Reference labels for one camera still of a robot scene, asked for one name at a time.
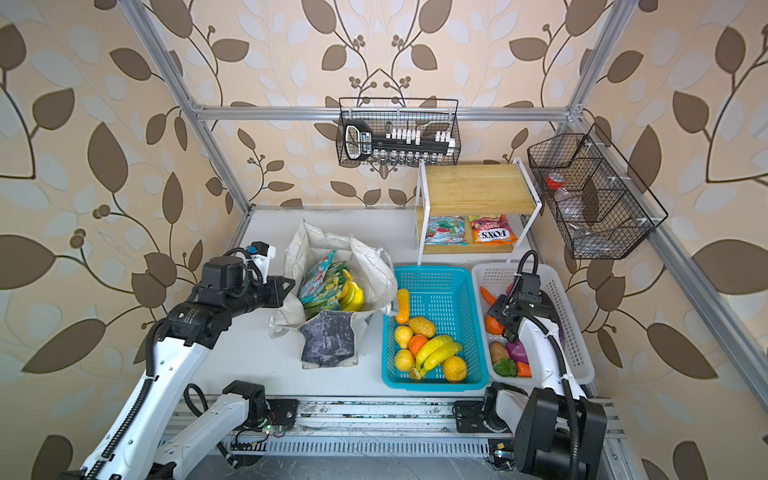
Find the orange carrot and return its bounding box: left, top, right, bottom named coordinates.
left=479, top=287, right=497, bottom=306
left=516, top=361, right=532, bottom=378

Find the plastic bottle red cap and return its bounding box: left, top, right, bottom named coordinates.
left=546, top=172, right=584, bottom=231

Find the orange persimmon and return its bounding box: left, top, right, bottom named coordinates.
left=407, top=334, right=429, bottom=357

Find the orange carrot front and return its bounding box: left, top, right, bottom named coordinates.
left=516, top=361, right=532, bottom=378

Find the brown potato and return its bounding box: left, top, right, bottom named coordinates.
left=489, top=342, right=510, bottom=365

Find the black wire basket wall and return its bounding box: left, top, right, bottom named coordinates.
left=335, top=95, right=461, bottom=167
left=527, top=125, right=668, bottom=260

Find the yellow banana bunch front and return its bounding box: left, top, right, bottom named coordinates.
left=408, top=335, right=463, bottom=381

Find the teal plastic basket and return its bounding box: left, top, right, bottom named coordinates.
left=381, top=265, right=489, bottom=393

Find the white wooden two-tier shelf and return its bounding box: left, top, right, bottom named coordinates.
left=415, top=159, right=543, bottom=264

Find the green red candy bag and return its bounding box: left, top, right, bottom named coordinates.
left=425, top=216, right=466, bottom=246

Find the black wire basket right wall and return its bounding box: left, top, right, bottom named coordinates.
left=527, top=125, right=668, bottom=260

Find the black wire basket back wall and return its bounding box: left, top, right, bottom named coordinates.
left=335, top=95, right=461, bottom=167

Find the yellow green candy bag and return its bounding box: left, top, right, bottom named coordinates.
left=312, top=262, right=347, bottom=302
left=304, top=297, right=339, bottom=320

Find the linear rail base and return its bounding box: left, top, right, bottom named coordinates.
left=167, top=392, right=625, bottom=460

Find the cream Monet print tote bag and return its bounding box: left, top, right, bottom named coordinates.
left=269, top=221, right=398, bottom=369

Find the white plastic basket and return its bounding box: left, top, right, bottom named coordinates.
left=471, top=262, right=595, bottom=390

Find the yellow green banana bunch back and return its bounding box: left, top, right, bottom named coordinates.
left=339, top=269, right=365, bottom=312

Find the teal candy bag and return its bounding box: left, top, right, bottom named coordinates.
left=298, top=251, right=335, bottom=305

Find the yellow pear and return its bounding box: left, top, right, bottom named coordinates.
left=393, top=325, right=413, bottom=349

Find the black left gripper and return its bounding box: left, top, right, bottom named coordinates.
left=223, top=273, right=296, bottom=320

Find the orange fruit front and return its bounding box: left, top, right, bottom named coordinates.
left=441, top=355, right=468, bottom=383

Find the purple onion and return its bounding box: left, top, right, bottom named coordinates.
left=505, top=341, right=530, bottom=364

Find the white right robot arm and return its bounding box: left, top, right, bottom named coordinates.
left=452, top=250, right=607, bottom=479

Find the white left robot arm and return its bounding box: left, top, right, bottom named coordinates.
left=59, top=242, right=295, bottom=479

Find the yellow lemon front left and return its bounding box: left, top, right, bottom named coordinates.
left=394, top=349, right=415, bottom=372

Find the orange Fox's candy bag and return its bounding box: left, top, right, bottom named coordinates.
left=468, top=214, right=518, bottom=246

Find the black white tool set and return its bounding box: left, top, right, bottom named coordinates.
left=335, top=120, right=461, bottom=166

